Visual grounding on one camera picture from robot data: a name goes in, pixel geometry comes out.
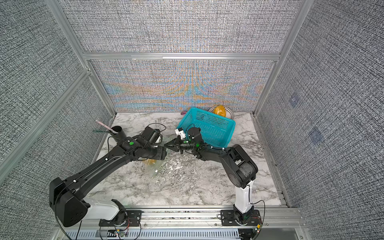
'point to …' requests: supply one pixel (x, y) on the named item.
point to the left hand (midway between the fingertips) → (164, 152)
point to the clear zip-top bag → (153, 166)
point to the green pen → (99, 131)
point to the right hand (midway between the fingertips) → (163, 142)
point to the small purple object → (183, 113)
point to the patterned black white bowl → (229, 113)
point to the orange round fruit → (220, 110)
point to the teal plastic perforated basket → (216, 131)
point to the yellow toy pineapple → (152, 161)
